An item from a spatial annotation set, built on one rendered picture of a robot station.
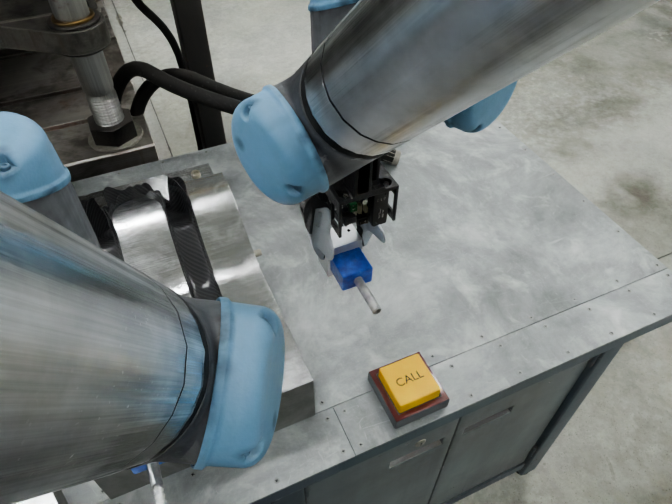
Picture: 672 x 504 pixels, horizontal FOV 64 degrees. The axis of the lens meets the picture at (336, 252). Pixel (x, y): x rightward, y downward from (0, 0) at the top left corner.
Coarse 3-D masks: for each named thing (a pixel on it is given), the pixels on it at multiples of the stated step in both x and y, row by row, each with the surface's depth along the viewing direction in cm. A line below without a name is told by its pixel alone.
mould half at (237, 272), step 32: (96, 192) 91; (192, 192) 80; (224, 192) 80; (128, 224) 75; (160, 224) 76; (224, 224) 78; (128, 256) 74; (160, 256) 75; (224, 256) 76; (224, 288) 74; (256, 288) 74; (288, 352) 66; (288, 384) 63; (288, 416) 67; (96, 480) 58; (128, 480) 61
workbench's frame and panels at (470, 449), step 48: (624, 336) 79; (528, 384) 76; (576, 384) 107; (432, 432) 91; (480, 432) 103; (528, 432) 118; (336, 480) 88; (384, 480) 98; (432, 480) 112; (480, 480) 130
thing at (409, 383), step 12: (408, 360) 71; (420, 360) 71; (384, 372) 70; (396, 372) 70; (408, 372) 70; (420, 372) 70; (384, 384) 70; (396, 384) 69; (408, 384) 69; (420, 384) 69; (432, 384) 69; (396, 396) 68; (408, 396) 68; (420, 396) 68; (432, 396) 69; (396, 408) 68; (408, 408) 68
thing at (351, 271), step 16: (352, 224) 72; (336, 240) 70; (352, 240) 70; (336, 256) 70; (352, 256) 70; (336, 272) 69; (352, 272) 68; (368, 272) 69; (368, 288) 67; (368, 304) 66
